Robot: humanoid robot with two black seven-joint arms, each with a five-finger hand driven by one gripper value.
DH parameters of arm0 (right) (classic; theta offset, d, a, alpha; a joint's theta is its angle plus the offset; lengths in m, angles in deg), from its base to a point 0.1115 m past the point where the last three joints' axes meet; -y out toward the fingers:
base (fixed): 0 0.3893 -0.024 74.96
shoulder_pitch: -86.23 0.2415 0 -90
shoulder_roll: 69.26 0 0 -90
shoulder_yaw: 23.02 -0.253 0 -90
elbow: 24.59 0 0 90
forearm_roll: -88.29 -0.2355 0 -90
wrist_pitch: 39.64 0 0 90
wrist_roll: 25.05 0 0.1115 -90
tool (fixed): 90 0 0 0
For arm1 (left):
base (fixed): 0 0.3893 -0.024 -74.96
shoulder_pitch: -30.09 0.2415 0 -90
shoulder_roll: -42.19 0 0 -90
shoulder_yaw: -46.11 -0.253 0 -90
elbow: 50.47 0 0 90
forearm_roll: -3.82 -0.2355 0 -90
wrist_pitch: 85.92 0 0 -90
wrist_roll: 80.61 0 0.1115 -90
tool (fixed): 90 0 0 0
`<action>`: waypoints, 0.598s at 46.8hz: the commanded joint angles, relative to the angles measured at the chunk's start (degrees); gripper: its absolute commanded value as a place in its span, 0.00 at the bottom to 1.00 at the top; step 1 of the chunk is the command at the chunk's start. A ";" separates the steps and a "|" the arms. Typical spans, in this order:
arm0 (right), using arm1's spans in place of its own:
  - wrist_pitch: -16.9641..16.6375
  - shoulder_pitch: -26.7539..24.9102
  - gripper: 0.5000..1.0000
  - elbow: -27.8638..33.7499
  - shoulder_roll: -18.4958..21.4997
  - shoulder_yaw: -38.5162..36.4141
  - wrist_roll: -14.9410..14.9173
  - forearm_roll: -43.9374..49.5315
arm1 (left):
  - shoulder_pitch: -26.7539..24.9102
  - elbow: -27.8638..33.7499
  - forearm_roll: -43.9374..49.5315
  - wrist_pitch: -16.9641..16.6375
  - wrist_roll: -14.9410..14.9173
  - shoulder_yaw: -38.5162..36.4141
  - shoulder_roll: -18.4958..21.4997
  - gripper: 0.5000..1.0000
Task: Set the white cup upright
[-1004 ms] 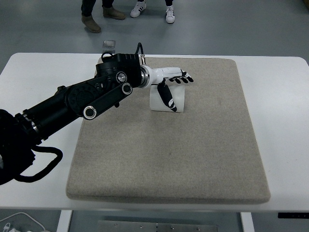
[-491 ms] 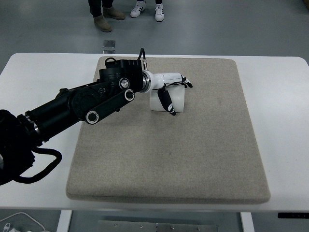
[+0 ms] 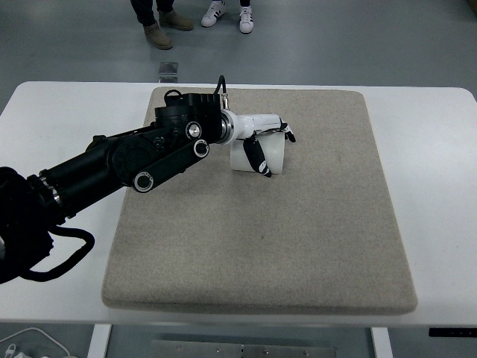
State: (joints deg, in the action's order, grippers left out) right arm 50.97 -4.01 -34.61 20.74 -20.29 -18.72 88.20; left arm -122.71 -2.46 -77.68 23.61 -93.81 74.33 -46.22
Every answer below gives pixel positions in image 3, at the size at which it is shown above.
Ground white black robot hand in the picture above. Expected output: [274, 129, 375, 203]
[229, 113, 297, 180]

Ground white ribbed cup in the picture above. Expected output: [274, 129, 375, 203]
[229, 131, 286, 175]

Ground white sneaker with black stripes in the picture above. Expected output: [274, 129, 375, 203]
[238, 6, 255, 34]
[200, 0, 227, 28]

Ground grey felt mat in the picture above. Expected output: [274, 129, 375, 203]
[101, 86, 419, 316]

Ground brown boot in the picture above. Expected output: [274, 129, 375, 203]
[143, 22, 174, 51]
[157, 10, 195, 32]

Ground person's legs with brown boots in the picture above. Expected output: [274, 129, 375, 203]
[130, 0, 177, 28]

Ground white table leg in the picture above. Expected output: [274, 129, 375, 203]
[87, 324, 113, 358]
[370, 327, 394, 358]

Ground black table control box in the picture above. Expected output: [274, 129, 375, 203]
[428, 327, 477, 339]

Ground white cable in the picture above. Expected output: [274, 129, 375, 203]
[0, 327, 72, 358]

